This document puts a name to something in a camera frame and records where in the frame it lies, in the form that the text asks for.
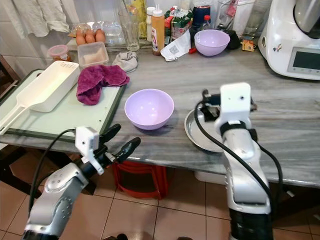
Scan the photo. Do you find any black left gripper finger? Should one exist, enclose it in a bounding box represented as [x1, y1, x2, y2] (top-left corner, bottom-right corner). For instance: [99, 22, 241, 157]
[113, 136, 142, 164]
[99, 123, 122, 146]

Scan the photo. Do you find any small shallow steel bowl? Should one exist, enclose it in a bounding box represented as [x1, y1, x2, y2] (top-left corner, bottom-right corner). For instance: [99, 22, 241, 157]
[184, 107, 228, 153]

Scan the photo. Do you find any lilac plastic bowl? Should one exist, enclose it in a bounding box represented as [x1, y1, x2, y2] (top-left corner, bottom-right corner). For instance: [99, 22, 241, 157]
[124, 88, 175, 131]
[194, 29, 231, 57]

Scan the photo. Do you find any red plastic stool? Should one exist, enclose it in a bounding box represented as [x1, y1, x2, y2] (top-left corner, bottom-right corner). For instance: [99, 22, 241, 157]
[112, 160, 169, 200]

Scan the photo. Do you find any pale green cutting board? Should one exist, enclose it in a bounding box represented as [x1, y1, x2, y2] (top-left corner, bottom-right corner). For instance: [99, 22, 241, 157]
[0, 69, 127, 143]

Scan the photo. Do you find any purple towel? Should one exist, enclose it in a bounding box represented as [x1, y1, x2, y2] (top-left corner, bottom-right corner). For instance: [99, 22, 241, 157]
[76, 64, 130, 106]

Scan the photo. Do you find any white plastic bin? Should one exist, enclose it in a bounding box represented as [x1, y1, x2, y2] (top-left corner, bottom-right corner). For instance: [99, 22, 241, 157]
[195, 171, 229, 186]

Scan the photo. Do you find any small grey cloth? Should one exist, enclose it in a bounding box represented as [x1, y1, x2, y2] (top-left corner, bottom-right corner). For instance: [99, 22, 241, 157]
[112, 51, 139, 74]

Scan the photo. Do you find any white printed paper packet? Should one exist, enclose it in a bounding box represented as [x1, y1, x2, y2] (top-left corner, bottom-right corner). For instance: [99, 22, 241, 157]
[161, 32, 192, 62]

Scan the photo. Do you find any small black object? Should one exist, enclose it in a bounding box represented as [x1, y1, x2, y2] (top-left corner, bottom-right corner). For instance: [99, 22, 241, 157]
[225, 30, 242, 50]

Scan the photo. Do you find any small yellow box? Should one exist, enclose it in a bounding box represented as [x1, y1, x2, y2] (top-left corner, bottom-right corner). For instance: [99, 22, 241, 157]
[241, 39, 256, 52]

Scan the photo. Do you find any clear square lidded container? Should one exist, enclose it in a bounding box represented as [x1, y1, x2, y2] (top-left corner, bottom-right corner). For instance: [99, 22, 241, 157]
[77, 42, 110, 70]

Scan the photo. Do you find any small red lid container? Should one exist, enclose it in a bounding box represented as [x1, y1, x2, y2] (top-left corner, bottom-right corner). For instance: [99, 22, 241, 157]
[47, 45, 73, 62]

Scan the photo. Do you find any green snack packet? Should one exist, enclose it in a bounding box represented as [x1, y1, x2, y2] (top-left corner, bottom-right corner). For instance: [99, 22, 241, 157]
[167, 7, 193, 43]

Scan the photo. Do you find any orange sauce bottle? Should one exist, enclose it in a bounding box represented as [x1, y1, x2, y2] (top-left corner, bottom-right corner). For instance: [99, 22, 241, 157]
[150, 5, 166, 56]

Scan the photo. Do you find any brown egg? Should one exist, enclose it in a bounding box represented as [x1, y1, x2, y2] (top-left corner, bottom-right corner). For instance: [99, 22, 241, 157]
[95, 29, 106, 43]
[85, 30, 96, 45]
[75, 32, 86, 46]

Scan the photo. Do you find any dark jar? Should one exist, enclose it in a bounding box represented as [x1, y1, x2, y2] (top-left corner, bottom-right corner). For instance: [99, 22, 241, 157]
[191, 4, 212, 31]

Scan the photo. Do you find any clear plastic storage container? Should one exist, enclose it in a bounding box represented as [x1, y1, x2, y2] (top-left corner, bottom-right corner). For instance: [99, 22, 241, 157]
[216, 0, 256, 33]

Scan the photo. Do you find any clear plastic egg tray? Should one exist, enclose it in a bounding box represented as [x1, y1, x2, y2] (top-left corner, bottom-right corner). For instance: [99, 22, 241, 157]
[69, 22, 123, 50]

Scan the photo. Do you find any white kitchen appliance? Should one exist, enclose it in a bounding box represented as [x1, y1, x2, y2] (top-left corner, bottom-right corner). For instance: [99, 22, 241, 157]
[259, 0, 320, 81]

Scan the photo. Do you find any clear drinking glass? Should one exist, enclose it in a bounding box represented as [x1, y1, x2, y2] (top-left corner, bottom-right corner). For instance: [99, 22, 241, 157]
[119, 7, 140, 52]

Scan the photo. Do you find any clear measuring jug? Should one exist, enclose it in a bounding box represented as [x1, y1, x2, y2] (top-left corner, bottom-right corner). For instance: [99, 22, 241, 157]
[242, 0, 275, 40]

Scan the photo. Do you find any white slim bottle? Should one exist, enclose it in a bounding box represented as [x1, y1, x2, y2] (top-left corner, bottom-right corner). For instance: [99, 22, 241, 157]
[146, 6, 156, 41]

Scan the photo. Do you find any yellow plastic bag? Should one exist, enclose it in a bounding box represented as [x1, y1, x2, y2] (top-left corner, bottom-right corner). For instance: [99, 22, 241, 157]
[130, 0, 148, 26]

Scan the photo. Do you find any beige hanging towel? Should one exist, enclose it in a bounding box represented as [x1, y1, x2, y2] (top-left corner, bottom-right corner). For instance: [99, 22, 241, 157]
[25, 0, 53, 38]
[47, 0, 72, 33]

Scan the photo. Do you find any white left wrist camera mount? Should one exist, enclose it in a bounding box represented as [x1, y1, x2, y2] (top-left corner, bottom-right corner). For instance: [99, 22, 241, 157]
[75, 126, 102, 176]

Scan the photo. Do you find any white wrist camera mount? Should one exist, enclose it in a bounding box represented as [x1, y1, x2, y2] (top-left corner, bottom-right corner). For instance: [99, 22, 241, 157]
[75, 126, 102, 176]
[219, 82, 252, 125]

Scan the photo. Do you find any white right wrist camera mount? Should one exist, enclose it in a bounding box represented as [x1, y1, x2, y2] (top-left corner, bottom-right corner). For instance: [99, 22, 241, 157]
[219, 82, 252, 125]

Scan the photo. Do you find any white rectangular handled strainer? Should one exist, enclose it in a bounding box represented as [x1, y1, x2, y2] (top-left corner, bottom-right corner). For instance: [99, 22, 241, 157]
[0, 60, 81, 136]

